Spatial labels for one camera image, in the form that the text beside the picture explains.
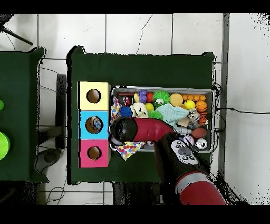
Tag black power cable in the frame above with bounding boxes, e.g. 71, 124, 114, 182
215, 107, 270, 115

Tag large polka dot cloth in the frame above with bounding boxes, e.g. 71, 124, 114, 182
113, 141, 146, 161

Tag silver drink can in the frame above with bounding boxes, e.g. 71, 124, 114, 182
196, 138, 208, 150

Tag shallow clear mesh bin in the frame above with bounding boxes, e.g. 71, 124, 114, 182
109, 85, 216, 154

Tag green spiky toy with eyes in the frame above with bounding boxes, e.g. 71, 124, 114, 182
152, 90, 171, 109

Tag brown toy football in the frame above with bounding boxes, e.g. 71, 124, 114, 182
191, 127, 208, 139

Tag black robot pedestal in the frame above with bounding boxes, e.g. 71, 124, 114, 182
112, 182, 163, 206

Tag green spiky ball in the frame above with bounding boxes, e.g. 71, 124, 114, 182
147, 110, 164, 120

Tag wooden box with three holes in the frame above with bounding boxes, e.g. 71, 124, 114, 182
78, 81, 111, 169

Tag black tripod leg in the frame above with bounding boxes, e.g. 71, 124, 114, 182
0, 26, 34, 46

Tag yellow ball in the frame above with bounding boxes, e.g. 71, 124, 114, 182
184, 99, 196, 110

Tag mint green muslin cloth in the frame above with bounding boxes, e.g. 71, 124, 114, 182
155, 103, 190, 128

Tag large bright green round object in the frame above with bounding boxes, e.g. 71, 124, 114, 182
0, 132, 11, 161

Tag blue spiky ball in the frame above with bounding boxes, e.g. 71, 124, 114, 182
119, 106, 133, 118

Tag purple toy block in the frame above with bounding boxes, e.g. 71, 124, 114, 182
138, 89, 149, 104

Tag cream yellow cloth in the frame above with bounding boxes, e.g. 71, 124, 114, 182
130, 102, 149, 118

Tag orange toy basketball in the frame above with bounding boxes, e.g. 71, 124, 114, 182
195, 100, 208, 113

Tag dark green side table cloth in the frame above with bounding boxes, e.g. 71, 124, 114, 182
0, 46, 50, 183

